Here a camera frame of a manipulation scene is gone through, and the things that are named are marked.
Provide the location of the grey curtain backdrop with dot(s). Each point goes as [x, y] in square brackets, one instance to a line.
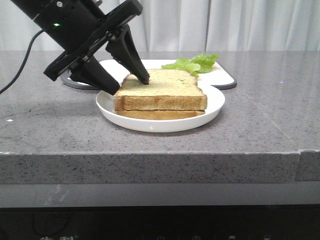
[227, 25]

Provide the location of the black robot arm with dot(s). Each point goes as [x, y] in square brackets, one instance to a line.
[35, 7]

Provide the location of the toasted bread slice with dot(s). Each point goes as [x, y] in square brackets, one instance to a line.
[159, 114]
[168, 89]

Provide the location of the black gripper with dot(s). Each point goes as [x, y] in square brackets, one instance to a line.
[81, 28]

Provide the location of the green lettuce leaf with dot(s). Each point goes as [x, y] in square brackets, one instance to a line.
[199, 64]

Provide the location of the white cutting board black rim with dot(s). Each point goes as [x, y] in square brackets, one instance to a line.
[218, 77]

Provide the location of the white round plate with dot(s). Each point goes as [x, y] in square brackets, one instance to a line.
[215, 101]

